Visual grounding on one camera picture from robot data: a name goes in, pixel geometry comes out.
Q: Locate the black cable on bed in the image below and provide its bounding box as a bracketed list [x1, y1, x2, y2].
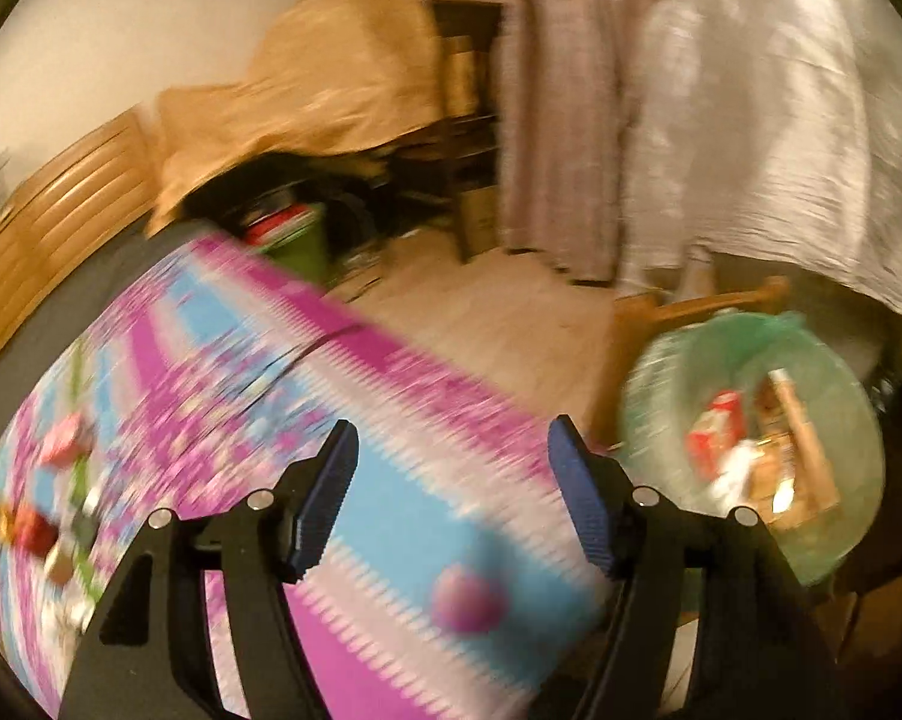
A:
[224, 325, 371, 407]

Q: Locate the dark wooden chair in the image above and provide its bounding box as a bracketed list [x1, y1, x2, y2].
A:
[389, 0, 509, 265]

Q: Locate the pink ball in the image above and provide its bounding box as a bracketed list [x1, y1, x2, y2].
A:
[430, 566, 509, 635]

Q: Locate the purple floral bed sheet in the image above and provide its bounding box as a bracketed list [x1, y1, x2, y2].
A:
[0, 236, 624, 700]

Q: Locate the yellow cloth cover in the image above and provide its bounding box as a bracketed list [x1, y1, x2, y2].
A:
[147, 0, 446, 235]

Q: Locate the red item in bucket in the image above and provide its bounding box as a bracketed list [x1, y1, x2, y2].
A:
[244, 202, 318, 242]

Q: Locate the wooden stool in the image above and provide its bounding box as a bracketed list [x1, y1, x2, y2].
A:
[612, 276, 794, 362]

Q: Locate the pink toy piece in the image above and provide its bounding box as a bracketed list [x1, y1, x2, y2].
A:
[40, 418, 94, 467]

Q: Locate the beige patterned curtain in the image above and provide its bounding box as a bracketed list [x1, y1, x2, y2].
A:
[344, 0, 693, 287]

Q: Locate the green bucket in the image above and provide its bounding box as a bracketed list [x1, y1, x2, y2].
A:
[239, 199, 330, 287]

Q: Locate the wooden headboard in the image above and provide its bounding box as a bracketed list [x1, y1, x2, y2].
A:
[0, 105, 161, 383]

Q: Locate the small red toy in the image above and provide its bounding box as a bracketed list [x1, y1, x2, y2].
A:
[5, 508, 61, 554]

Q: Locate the bin with green bag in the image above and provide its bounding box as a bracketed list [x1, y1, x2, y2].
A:
[617, 311, 887, 590]

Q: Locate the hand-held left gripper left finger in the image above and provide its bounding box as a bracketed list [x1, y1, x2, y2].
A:
[57, 420, 362, 720]

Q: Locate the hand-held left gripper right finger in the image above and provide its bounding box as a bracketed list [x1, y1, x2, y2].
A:
[547, 414, 849, 720]

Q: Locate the white satin cloth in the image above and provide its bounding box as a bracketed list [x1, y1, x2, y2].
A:
[614, 0, 902, 317]

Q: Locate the red and white packet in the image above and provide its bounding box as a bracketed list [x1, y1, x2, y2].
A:
[683, 388, 753, 482]

